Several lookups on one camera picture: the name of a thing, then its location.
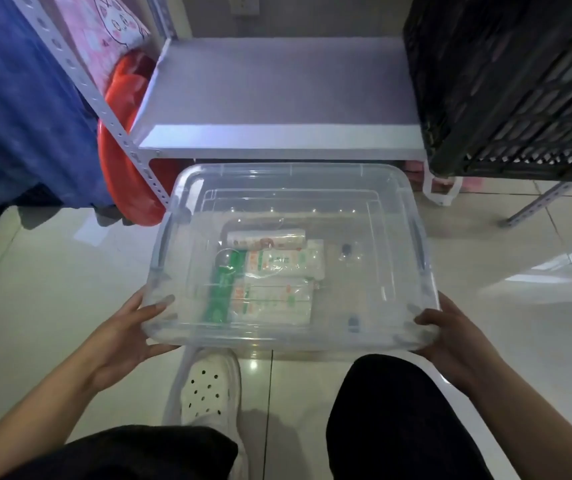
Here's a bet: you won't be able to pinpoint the green packet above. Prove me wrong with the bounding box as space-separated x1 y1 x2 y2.
205 249 247 324

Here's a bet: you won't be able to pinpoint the white rolled tissue pack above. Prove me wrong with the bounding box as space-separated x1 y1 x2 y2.
226 227 307 249

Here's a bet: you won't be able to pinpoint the pink cartoon cat cloth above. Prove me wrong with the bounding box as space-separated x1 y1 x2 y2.
52 0 153 86

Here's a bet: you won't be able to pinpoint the blue cloth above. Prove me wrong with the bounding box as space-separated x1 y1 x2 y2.
0 0 118 211

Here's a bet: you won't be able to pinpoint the person's left hand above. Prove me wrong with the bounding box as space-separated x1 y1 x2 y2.
88 288 183 391

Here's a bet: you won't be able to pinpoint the person's right forearm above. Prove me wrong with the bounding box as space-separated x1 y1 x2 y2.
458 356 572 480

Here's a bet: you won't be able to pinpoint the black trousers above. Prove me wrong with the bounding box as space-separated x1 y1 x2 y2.
1 354 495 480

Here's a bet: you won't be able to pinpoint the white bag handle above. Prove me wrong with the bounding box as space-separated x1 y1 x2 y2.
420 162 465 208

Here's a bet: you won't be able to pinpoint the person's left forearm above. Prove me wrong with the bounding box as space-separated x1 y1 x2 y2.
0 345 113 480

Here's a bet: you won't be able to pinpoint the small white cotton pad packet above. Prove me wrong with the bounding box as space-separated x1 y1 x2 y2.
245 248 326 282

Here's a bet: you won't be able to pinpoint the person's right hand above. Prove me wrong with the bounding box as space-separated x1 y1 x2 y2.
410 292 505 391

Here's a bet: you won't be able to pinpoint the white perforated clog shoe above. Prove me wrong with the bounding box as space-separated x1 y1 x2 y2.
180 350 243 448

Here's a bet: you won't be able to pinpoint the white perforated metal post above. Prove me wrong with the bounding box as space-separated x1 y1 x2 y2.
145 0 179 41
10 0 172 211

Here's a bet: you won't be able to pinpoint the white shelf board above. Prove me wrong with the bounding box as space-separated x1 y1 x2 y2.
130 37 430 163

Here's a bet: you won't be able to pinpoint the red plastic basin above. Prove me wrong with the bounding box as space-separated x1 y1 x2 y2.
96 49 185 227

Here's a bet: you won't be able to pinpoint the grey perforated metal post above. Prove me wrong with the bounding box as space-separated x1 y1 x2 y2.
498 181 572 228

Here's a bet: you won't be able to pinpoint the black plastic crate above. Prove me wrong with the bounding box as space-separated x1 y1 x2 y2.
402 0 572 184

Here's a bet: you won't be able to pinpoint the clear plastic storage bin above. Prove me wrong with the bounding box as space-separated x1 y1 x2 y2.
143 163 441 352

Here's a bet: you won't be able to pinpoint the large white cotton pad packet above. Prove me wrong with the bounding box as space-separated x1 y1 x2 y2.
230 279 315 326

